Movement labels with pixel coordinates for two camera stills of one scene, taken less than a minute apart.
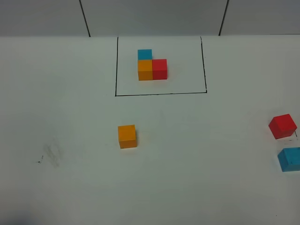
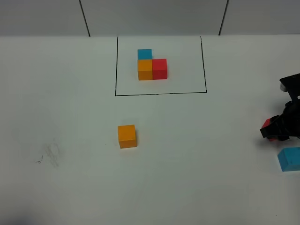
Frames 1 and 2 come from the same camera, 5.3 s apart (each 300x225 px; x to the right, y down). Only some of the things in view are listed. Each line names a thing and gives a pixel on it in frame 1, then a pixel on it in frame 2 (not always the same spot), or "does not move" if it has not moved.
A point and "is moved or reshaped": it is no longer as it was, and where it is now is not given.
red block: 282,126 is moved or reshaped
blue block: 289,159 does not move
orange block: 127,136 does not move
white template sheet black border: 184,65 does not move
